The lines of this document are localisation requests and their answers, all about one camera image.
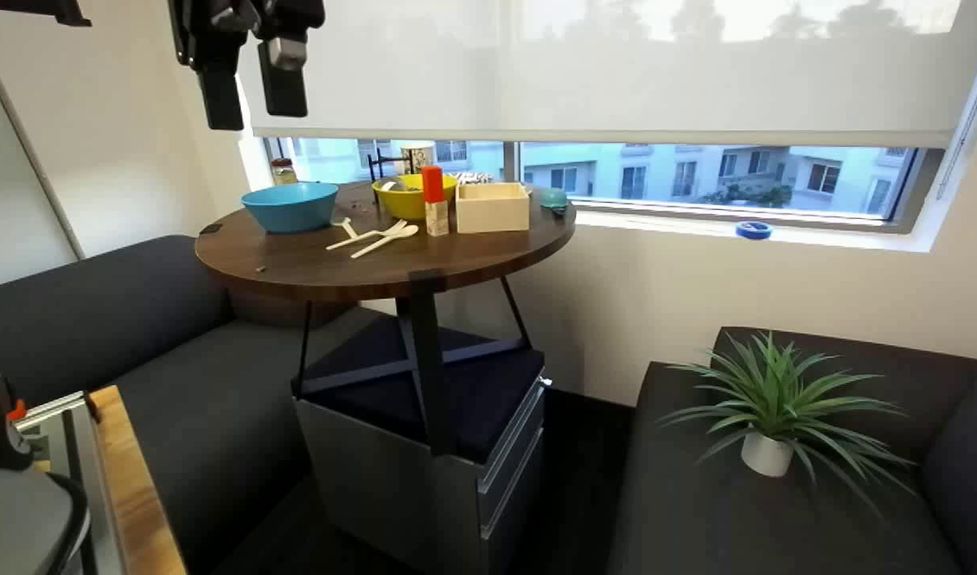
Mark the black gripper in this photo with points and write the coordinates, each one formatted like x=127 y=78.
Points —
x=285 y=15

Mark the cream plastic spoon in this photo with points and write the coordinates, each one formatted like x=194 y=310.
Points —
x=388 y=242

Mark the blue bowl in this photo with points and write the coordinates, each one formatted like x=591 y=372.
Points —
x=292 y=213

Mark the yellow bowl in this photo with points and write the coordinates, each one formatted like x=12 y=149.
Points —
x=403 y=204

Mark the jar with brown lid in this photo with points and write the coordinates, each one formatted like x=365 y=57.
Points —
x=283 y=175

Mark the short cream plastic utensil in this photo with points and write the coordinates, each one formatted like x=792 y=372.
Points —
x=345 y=224

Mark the cream plastic fork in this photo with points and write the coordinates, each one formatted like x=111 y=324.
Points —
x=348 y=242

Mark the orange-capped wooden bottle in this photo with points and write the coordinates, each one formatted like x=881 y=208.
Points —
x=435 y=213

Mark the long dark grey couch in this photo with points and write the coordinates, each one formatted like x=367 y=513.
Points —
x=137 y=329

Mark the cream wooden box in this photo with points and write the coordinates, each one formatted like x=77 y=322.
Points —
x=493 y=208

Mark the small teal round object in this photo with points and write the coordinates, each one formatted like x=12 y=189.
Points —
x=552 y=203

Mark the dark navy seat cushion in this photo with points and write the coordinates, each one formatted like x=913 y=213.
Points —
x=477 y=404

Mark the wooden bench top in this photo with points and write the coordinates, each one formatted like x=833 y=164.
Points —
x=137 y=499

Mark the grey metal filing cabinet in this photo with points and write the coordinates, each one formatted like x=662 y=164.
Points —
x=403 y=499

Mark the blue tape roll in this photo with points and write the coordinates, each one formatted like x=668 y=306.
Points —
x=745 y=231

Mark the dark grey armchair couch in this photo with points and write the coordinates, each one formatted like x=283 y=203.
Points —
x=700 y=513

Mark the green plant in white pot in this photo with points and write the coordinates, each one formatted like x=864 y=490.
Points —
x=767 y=450

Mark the black mount bar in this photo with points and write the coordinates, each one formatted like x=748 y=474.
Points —
x=43 y=6

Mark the black table pedestal frame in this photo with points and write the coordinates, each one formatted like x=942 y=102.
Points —
x=424 y=361

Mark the aluminium extrusion frame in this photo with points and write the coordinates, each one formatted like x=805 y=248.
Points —
x=57 y=425

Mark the window with white frame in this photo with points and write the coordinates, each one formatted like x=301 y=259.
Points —
x=668 y=176

